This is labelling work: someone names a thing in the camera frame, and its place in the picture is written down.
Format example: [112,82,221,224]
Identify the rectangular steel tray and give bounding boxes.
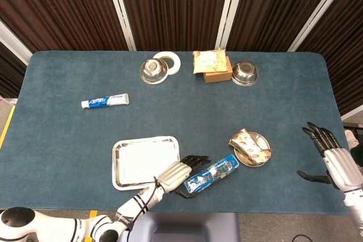
[111,135,181,191]

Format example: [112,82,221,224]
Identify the blue Oreo cookie box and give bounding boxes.
[183,154,239,194]

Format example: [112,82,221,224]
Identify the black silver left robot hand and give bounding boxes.
[157,155,212,199]

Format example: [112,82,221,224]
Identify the round steel plate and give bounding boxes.
[234,131,272,168]

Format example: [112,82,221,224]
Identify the small brown cardboard box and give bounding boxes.
[202,56,234,84]

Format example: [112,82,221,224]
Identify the gold red snack packet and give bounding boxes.
[228,128,272,165]

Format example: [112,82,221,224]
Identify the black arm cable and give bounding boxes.
[138,176,160,215]

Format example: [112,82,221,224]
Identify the white screen frame post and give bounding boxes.
[288,0,357,53]
[0,20,33,66]
[215,0,242,52]
[103,0,137,52]

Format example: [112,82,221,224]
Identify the white tape roll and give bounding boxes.
[153,51,182,74]

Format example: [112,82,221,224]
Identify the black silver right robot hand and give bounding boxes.
[296,122,363,192]

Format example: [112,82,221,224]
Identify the grey robot torso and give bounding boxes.
[124,212,240,242]

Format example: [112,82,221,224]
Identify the blue white toothpaste tube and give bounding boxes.
[81,92,130,109]

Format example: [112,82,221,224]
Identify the upturned steel bowl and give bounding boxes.
[231,60,259,87]
[140,58,170,85]

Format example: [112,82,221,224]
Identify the brown corrugated screen panel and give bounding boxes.
[297,0,363,116]
[115,0,232,52]
[0,0,129,53]
[226,0,343,52]

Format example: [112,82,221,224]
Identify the pale yellow snack bag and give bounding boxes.
[192,49,228,75]

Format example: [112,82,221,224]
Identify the blue table cloth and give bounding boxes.
[0,50,350,216]

